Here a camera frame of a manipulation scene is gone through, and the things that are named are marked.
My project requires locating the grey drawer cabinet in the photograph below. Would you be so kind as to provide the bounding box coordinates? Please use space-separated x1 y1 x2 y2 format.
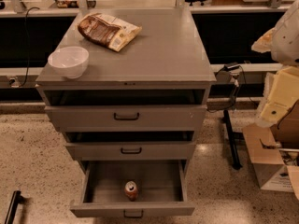
35 7 217 173

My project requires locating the black power adapter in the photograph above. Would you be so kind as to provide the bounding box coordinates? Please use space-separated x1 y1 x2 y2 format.
224 63 240 71

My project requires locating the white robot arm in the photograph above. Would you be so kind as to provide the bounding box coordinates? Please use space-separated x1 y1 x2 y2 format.
251 1 299 127

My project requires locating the brown cardboard box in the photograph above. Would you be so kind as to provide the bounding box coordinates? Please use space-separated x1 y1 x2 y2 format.
242 103 299 200

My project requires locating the grey middle drawer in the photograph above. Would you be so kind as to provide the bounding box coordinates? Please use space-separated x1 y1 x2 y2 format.
65 142 195 161

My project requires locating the grey top drawer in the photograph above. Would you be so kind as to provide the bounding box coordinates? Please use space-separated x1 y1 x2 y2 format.
45 105 206 132

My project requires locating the black stand leg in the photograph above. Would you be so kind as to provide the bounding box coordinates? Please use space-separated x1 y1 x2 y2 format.
223 110 242 170

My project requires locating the brown chip bag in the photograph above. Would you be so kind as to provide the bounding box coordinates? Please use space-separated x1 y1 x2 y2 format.
78 13 142 52

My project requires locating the black cable left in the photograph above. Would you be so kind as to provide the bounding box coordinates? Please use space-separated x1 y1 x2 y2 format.
19 7 41 88

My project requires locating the black bar bottom left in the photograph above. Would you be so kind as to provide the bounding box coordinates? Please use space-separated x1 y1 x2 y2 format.
5 190 24 224

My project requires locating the grey open bottom drawer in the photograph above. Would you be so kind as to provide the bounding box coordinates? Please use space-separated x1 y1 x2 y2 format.
70 160 194 218

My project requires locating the white bowl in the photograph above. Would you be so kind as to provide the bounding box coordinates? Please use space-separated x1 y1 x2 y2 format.
48 46 89 78

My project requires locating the red coke can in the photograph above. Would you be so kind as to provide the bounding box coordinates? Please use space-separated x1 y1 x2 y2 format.
124 181 139 202

